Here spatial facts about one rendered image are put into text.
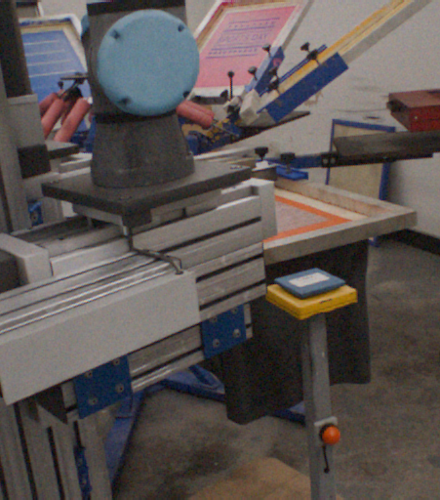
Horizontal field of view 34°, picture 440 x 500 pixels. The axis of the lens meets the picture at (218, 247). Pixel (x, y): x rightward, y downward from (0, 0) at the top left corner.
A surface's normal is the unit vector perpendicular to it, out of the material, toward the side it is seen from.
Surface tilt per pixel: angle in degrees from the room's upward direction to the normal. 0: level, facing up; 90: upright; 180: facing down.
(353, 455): 0
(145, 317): 90
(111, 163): 72
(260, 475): 0
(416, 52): 90
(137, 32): 97
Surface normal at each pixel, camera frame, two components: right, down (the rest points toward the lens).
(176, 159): 0.66, -0.15
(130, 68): 0.26, 0.40
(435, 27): -0.90, 0.22
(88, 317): 0.65, 0.18
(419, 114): -0.07, 0.32
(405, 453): -0.10, -0.95
